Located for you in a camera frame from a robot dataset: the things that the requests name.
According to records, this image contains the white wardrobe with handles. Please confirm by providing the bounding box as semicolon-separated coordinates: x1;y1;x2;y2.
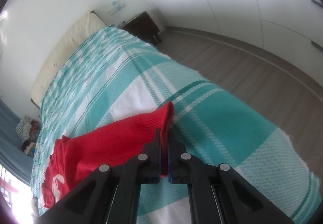
145;0;322;83

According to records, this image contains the dark wooden nightstand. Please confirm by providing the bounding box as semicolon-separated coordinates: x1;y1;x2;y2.
119;11;162;43

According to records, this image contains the pile of clothes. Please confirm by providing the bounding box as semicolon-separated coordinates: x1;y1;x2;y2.
15;116;41;157

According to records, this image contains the wall switch panel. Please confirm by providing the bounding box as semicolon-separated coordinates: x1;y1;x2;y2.
107;0;126;16

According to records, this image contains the blue curtain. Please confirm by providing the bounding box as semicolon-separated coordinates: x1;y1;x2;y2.
0;100;33;186

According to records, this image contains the red knit sweater white motif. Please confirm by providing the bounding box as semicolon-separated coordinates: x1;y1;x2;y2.
42;101;174;209

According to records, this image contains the cream padded headboard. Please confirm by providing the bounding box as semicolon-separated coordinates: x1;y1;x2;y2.
31;11;106;107

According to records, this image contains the teal white plaid bedspread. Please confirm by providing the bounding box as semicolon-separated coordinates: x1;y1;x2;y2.
31;26;322;223

